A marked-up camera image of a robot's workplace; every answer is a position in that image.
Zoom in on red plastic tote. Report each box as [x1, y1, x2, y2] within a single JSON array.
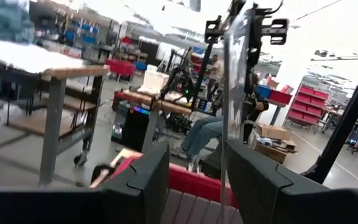
[[105, 58, 136, 77]]

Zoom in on wooden cart boards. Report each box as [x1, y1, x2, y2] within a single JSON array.
[[0, 37, 110, 139]]

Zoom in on person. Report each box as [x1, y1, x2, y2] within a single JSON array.
[[170, 73, 270, 160], [208, 54, 225, 100]]

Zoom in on brown cardboard box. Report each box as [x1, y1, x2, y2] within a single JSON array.
[[255, 123, 291, 141], [252, 139, 298, 165]]

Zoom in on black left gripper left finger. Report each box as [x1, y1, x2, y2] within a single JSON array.
[[0, 141, 170, 224]]

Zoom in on black aluminium rig frame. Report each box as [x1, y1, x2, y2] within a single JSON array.
[[301, 46, 358, 185]]

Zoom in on black lit computer tower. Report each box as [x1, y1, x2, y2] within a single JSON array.
[[110, 104, 151, 153]]

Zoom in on white box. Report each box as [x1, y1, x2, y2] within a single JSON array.
[[142, 70, 171, 94]]

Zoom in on black box under cart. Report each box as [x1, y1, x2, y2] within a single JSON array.
[[0, 70, 43, 102]]

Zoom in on red storage tray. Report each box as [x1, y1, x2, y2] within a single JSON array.
[[268, 89, 293, 105]]

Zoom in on grey metal cart frame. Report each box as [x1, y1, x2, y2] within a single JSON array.
[[0, 60, 110, 187]]

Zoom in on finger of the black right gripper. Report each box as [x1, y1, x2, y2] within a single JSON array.
[[244, 34, 262, 94]]

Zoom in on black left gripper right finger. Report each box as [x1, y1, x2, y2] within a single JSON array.
[[224, 139, 358, 224]]

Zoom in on large red plastic bin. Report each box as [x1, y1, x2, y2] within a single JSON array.
[[113, 155, 239, 210]]

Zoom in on black cart caster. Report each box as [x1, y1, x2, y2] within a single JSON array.
[[73, 151, 89, 168]]

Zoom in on wooden workbench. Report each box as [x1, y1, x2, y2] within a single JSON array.
[[113, 89, 217, 153]]

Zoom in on grey plastic divider panel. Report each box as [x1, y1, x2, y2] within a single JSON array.
[[219, 7, 256, 224], [160, 187, 245, 224]]

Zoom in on blue storage box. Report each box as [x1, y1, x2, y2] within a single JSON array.
[[255, 85, 272, 99]]

